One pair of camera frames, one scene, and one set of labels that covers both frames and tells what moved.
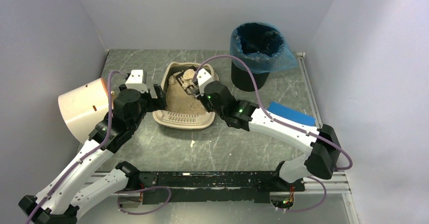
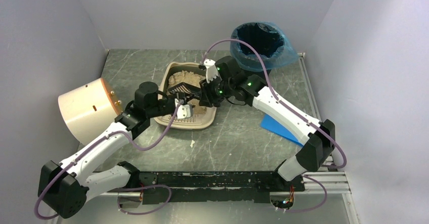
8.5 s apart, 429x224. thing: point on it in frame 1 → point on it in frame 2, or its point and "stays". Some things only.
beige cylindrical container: [84, 107] stays
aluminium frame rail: [338, 183] stays
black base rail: [160, 187] stays
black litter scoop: [190, 87] → [182, 89]
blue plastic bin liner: [263, 46] stays
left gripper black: [155, 97] → [171, 102]
